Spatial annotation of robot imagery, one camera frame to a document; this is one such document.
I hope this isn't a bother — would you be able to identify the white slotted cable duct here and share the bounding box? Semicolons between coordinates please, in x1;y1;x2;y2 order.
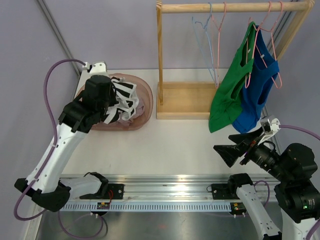
61;201;231;212

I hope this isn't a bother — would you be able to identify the left corner aluminium post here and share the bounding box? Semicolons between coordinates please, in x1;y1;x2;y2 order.
37;0;82;77

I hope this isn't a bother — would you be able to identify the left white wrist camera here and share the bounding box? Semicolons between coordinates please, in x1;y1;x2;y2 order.
82;61;109;77

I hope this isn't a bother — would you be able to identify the green tank top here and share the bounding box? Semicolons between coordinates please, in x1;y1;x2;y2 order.
208;21;255;133

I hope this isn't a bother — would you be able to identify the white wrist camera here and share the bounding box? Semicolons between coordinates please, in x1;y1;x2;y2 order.
257;115;280;144
82;61;109;77

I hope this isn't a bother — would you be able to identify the wooden clothes rack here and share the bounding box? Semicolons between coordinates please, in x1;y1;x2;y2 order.
156;0;315;120

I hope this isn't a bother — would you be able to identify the pink plastic basin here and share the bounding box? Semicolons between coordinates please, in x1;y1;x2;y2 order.
92;73;154;132

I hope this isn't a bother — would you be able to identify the blue tank top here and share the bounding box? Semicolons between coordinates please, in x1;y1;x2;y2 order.
232;32;280;134

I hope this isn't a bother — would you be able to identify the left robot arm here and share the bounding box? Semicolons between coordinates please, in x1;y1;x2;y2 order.
14;75;123;212

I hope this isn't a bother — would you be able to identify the pink tank top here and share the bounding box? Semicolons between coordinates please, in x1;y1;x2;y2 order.
116;98;145;127

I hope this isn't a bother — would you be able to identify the pink hanger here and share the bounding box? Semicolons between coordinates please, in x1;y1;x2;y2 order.
210;2;227;88
244;1;272;89
257;0;284;89

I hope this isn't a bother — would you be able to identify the light blue wire hanger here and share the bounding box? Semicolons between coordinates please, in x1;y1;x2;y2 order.
191;2;219;85

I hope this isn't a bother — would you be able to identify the pink hanger under blue top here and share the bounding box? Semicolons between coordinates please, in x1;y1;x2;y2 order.
257;0;284;89

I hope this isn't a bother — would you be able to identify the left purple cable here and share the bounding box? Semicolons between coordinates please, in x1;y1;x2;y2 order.
12;58;109;237

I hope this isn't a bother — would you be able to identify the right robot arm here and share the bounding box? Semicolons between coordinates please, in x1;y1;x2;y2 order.
213;128;320;240

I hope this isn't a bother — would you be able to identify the aluminium rail frame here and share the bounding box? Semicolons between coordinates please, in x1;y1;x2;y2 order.
58;173;306;202

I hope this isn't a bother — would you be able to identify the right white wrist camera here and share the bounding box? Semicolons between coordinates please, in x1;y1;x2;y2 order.
257;115;280;144

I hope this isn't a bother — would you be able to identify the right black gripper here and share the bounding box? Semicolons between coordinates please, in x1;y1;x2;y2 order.
214;125;292;181

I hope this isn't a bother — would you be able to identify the black white striped tank top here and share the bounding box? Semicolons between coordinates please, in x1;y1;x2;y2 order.
103;77;140;124

